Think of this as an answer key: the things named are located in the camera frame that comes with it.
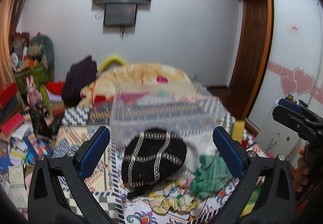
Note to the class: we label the yellow sponge block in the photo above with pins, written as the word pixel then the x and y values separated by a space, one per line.
pixel 237 130

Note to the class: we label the striped orange curtain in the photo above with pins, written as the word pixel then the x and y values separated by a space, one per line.
pixel 10 13

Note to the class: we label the white wardrobe with hearts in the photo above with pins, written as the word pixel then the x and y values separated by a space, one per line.
pixel 294 68

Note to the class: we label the black knitted hat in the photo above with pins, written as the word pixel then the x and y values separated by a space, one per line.
pixel 150 158

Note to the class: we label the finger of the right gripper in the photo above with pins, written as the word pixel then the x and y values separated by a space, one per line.
pixel 290 105

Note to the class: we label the brown wooden door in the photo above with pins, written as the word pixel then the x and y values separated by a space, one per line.
pixel 249 56

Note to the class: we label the clear plastic storage bin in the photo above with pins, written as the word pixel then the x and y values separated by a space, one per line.
pixel 186 108

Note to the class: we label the right hand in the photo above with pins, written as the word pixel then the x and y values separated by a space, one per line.
pixel 300 174

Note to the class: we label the dark purple garment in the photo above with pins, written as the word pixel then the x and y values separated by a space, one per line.
pixel 81 74

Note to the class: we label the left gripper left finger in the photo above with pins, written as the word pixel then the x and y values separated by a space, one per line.
pixel 46 200

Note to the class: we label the floral yellow scrunchie cloth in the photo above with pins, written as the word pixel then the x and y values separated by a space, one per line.
pixel 174 196

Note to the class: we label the pink rabbit plush toy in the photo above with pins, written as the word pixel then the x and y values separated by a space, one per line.
pixel 34 97

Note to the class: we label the red box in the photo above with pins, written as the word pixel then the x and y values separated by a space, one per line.
pixel 7 92

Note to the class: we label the yellow round cushion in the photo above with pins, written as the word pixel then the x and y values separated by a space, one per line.
pixel 110 61

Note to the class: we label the patterned bed cover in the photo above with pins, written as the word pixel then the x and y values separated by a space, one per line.
pixel 79 125

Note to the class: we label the green storage basket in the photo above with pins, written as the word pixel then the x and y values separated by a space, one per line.
pixel 40 76

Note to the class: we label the green knitted cloth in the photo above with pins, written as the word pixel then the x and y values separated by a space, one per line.
pixel 210 176

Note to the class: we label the white drawstring pouch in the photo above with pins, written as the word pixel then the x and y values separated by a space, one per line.
pixel 201 144

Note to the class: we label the orange fleece blanket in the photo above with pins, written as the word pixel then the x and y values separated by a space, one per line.
pixel 147 73

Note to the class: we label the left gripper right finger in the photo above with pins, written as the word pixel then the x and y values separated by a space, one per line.
pixel 276 201

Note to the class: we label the grey plush toy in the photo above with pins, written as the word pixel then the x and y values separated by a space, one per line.
pixel 41 48

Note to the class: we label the small wall monitor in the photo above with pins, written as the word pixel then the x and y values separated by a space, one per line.
pixel 120 14

